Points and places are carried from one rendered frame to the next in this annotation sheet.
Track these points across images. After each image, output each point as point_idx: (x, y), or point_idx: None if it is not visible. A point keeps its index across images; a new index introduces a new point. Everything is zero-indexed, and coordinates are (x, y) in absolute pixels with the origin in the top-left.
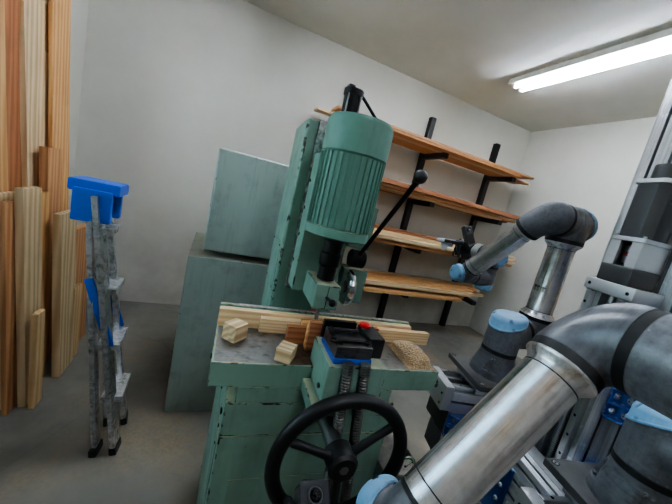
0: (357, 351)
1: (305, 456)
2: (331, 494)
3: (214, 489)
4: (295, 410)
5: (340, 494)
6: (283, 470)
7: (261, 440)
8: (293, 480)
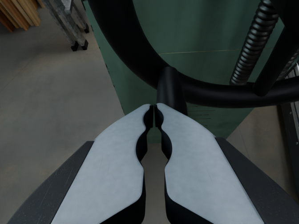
0: None
1: (211, 27)
2: (263, 68)
3: (110, 63)
4: None
5: (252, 72)
6: (182, 46)
7: (143, 2)
8: (195, 57)
